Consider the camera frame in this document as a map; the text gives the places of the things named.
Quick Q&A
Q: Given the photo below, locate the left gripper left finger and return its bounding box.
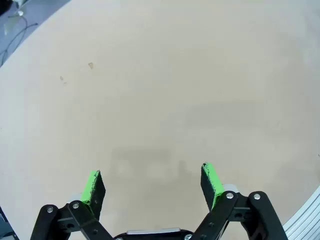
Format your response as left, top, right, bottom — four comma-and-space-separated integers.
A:
29, 169, 115, 240

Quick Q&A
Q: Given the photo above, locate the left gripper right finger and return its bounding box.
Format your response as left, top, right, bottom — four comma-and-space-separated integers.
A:
191, 162, 288, 240

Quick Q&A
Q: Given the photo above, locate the black metal frame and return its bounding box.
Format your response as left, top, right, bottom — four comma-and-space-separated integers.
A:
0, 206, 20, 240

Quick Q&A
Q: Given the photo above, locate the aluminium profile rail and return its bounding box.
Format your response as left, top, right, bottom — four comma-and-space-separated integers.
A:
282, 184, 320, 240

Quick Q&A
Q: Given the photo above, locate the black floor cable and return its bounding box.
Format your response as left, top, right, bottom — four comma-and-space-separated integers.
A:
0, 13, 39, 67

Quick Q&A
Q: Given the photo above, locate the small white bracket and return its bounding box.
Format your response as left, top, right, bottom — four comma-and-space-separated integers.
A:
13, 0, 26, 16

